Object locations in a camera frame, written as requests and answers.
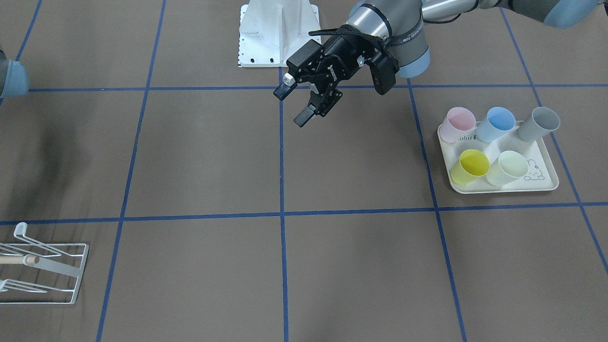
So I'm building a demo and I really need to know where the pink plastic cup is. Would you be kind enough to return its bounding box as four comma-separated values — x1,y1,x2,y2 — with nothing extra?
438,107,477,143

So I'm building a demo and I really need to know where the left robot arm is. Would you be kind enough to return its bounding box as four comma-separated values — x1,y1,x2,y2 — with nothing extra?
274,0,607,126

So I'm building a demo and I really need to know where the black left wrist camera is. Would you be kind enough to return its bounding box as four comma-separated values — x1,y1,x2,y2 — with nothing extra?
367,52,397,95

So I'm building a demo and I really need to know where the yellow plastic cup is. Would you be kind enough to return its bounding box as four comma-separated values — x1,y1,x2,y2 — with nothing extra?
450,149,491,185

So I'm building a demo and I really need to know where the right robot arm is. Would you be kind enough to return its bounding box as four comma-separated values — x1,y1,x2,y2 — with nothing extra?
0,47,29,99

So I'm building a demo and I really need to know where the cream serving tray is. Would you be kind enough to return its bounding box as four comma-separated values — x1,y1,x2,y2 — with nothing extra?
437,120,560,194

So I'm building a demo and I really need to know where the pale cream plastic cup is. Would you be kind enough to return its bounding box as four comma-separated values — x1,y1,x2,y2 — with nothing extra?
486,150,529,187

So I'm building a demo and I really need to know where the blue plastic cup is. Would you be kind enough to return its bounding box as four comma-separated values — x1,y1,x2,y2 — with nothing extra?
476,106,515,143

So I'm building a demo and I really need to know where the black camera cable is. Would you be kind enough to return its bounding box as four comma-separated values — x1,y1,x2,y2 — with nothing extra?
309,26,395,53

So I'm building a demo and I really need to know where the grey plastic cup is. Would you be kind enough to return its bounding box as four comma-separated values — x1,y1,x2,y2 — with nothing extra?
517,106,561,142

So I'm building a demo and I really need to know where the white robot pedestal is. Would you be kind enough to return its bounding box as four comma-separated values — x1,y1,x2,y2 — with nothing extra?
237,0,321,68

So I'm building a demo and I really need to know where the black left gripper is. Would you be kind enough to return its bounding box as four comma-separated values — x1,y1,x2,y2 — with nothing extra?
274,35,371,127

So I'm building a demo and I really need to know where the white wire cup rack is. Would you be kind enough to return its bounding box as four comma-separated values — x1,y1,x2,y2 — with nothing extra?
1,222,90,305

